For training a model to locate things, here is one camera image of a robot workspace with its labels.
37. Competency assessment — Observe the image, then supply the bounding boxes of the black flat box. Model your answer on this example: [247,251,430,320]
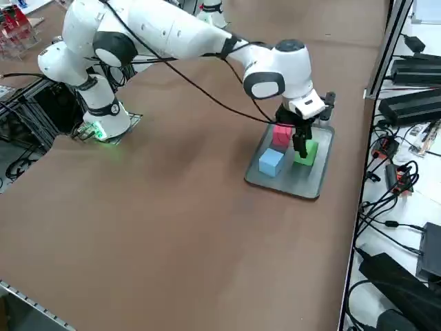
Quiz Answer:
[415,222,441,279]

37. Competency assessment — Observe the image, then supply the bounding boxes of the large black case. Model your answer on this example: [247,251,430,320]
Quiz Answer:
[358,252,441,331]

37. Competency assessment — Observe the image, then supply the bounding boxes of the black cable with inline box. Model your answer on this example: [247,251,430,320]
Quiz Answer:
[356,201,427,242]

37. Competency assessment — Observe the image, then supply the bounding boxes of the gray metal tray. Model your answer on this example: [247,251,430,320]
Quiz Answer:
[243,117,336,201]

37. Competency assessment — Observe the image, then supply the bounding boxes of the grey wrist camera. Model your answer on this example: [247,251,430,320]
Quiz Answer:
[318,91,337,126]

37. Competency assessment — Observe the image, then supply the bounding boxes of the black frame stand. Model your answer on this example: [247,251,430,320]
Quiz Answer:
[0,74,87,152]

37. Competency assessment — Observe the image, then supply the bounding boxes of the blue square foam block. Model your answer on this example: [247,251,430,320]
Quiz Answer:
[258,148,285,177]

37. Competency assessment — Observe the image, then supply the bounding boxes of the small black power adapter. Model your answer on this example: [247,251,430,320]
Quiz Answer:
[402,34,427,53]

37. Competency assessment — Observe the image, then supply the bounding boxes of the long black power supply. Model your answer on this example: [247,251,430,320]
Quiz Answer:
[378,88,441,127]
[391,53,441,87]

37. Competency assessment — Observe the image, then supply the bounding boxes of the black arm cable white tag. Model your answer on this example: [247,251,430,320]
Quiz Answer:
[203,41,276,124]

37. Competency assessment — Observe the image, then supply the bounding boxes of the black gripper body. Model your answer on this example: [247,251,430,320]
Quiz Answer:
[274,105,315,131]

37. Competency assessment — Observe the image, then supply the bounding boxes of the red square foam block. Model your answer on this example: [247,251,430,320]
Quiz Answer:
[271,124,293,150]

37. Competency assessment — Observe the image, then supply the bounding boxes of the printed paper cards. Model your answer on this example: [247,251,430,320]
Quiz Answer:
[408,120,441,159]

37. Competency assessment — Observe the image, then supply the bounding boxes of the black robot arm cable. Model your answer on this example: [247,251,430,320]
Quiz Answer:
[103,0,278,126]

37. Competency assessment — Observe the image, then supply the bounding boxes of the clear shelf with red packets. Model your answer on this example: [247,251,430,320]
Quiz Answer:
[0,6,43,62]

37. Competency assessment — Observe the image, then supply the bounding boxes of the red black plug connector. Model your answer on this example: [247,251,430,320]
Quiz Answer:
[394,170,414,198]

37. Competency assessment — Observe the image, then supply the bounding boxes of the green square foam block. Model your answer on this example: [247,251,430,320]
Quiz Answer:
[293,139,318,166]

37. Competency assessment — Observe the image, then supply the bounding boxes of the grey aluminium rail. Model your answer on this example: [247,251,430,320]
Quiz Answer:
[0,279,75,331]

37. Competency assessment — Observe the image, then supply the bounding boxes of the white panel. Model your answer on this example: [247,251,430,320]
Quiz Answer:
[411,0,441,25]

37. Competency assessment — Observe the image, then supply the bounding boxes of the aluminium frame post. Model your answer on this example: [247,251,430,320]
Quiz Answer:
[363,0,414,101]

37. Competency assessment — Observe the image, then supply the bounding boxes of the black red adapter hub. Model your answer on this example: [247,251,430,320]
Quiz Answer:
[371,136,400,160]

